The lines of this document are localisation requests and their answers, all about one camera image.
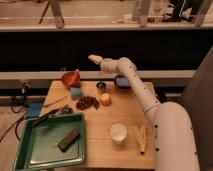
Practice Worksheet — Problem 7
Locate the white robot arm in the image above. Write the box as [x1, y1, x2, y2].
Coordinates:
[88, 55, 200, 171]

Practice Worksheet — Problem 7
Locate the small metal cup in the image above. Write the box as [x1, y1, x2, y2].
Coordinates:
[96, 82, 106, 94]

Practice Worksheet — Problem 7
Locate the orange yellow pepper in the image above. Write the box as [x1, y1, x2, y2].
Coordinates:
[100, 93, 111, 106]

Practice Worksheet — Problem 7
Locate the red orange bowl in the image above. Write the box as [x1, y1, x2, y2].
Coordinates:
[61, 69, 80, 88]

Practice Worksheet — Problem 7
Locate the dark bowl with blue cloth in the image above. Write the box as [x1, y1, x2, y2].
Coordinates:
[113, 75, 131, 89]

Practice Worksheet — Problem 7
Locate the blue sponge block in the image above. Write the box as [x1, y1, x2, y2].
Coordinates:
[70, 87, 83, 100]

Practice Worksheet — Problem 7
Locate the pile of brown nuts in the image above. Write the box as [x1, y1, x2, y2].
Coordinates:
[76, 96, 99, 110]

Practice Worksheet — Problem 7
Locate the wooden stick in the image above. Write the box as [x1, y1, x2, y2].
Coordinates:
[43, 96, 67, 108]

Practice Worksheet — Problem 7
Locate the blue box on floor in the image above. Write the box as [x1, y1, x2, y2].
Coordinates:
[26, 103, 42, 118]

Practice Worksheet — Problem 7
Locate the yellow corn cob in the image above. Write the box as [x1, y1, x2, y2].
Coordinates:
[134, 126, 147, 154]

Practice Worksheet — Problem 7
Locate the dark brown rectangular block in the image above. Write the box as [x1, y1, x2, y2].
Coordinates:
[57, 129, 80, 152]

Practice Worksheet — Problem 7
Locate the green plastic tray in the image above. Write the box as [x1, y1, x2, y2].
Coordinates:
[13, 113, 86, 171]

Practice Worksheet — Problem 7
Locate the black handled tool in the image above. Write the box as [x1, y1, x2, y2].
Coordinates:
[31, 105, 73, 127]

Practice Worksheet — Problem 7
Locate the black cable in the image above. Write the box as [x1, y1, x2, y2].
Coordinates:
[0, 82, 31, 144]

